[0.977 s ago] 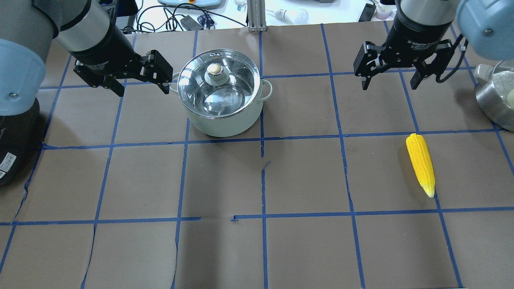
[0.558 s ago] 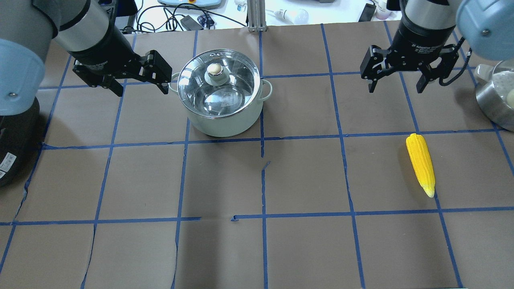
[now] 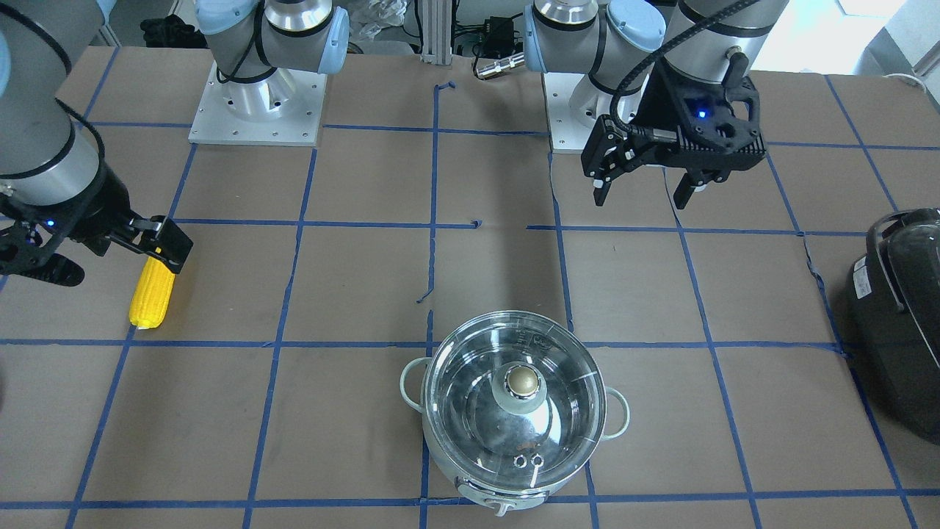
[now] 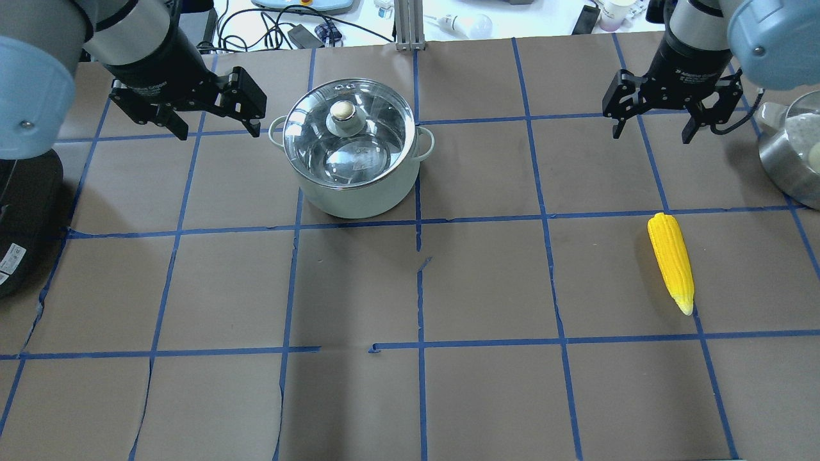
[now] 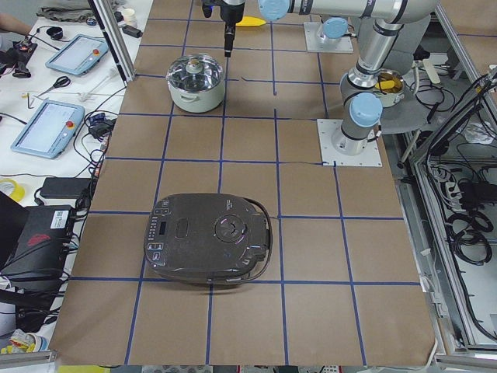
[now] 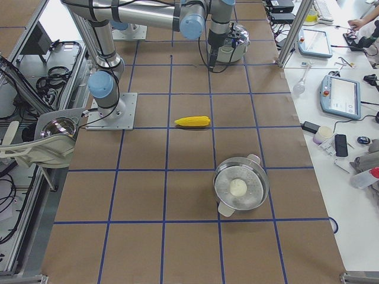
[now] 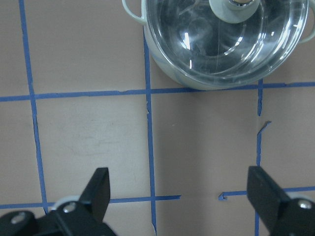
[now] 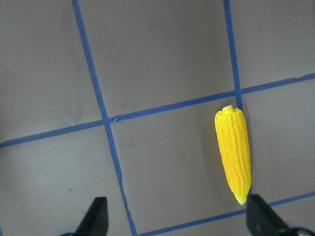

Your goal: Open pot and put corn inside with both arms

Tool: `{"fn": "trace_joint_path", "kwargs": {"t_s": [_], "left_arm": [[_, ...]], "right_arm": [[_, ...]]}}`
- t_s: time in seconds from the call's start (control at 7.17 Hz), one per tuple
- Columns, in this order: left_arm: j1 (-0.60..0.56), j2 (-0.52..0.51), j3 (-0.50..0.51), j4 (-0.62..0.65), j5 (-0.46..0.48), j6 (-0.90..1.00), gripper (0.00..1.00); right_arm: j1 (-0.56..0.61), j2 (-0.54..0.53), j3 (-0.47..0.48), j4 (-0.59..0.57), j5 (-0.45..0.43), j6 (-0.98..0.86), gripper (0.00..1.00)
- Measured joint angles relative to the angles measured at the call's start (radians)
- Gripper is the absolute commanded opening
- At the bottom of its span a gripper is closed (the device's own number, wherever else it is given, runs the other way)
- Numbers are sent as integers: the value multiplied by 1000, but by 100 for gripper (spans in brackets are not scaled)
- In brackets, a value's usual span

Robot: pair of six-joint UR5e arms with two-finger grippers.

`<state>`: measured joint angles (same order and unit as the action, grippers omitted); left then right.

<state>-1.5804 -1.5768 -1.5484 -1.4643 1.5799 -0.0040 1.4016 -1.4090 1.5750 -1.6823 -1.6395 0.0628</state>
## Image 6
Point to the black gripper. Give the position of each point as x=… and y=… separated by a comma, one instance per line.
x=212, y=47

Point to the yellow corn cob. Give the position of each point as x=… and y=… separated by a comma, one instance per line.
x=193, y=122

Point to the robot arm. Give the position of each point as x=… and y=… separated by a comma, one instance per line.
x=185, y=17

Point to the pale green steel pot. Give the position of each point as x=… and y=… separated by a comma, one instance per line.
x=236, y=44

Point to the steel steamer pot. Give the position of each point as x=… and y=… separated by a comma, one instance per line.
x=248, y=169

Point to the person hand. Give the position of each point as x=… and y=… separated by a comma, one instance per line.
x=356, y=24

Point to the far teach pendant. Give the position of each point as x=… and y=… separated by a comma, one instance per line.
x=314, y=43

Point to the teach pendant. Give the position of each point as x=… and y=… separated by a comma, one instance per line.
x=341, y=97
x=314, y=43

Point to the black power adapter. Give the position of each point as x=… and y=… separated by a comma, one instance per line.
x=310, y=127

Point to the near teach pendant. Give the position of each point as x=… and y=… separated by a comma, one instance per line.
x=341, y=97

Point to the white purple cup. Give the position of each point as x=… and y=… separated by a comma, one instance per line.
x=322, y=134

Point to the white steamed bun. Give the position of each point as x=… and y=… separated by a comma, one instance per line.
x=238, y=187

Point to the black smartphone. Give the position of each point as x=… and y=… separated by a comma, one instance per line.
x=341, y=146

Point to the steel bowl on tray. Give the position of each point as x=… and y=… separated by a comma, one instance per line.
x=61, y=125

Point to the black monitor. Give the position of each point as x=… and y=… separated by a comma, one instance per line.
x=38, y=43

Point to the right aluminium frame post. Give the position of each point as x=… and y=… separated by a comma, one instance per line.
x=300, y=17

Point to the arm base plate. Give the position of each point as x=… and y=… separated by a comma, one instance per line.
x=122, y=118

